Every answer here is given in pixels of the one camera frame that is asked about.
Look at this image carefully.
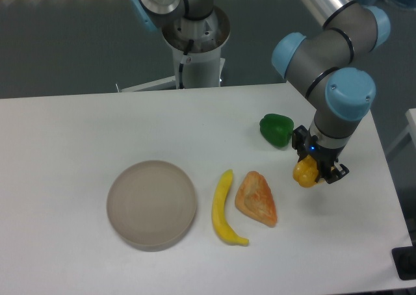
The yellow toy banana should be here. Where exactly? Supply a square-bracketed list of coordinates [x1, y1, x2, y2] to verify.
[211, 169, 249, 246]

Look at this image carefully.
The white furniture at right edge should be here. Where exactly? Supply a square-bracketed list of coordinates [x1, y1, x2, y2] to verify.
[385, 108, 416, 161]

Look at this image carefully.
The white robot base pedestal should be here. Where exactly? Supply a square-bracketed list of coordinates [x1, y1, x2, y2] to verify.
[120, 6, 231, 92]

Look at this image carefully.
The beige round plate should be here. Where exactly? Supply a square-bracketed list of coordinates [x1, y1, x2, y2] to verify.
[106, 160, 198, 251]

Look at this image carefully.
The yellow toy pepper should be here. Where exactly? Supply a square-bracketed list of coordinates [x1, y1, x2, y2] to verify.
[292, 155, 323, 188]

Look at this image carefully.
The black device at table edge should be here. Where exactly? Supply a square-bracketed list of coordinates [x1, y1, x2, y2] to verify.
[391, 246, 415, 281]

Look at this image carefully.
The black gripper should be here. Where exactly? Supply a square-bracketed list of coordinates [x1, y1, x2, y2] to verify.
[291, 125, 350, 184]

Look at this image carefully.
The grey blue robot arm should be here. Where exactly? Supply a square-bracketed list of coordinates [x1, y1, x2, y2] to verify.
[130, 0, 391, 184]

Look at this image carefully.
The green toy pepper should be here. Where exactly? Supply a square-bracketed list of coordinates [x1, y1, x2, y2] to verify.
[259, 113, 294, 148]

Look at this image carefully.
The black cable on pedestal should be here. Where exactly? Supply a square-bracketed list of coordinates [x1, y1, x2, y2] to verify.
[177, 38, 195, 90]

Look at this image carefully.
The orange toy pastry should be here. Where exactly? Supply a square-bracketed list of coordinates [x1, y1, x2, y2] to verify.
[235, 171, 278, 227]

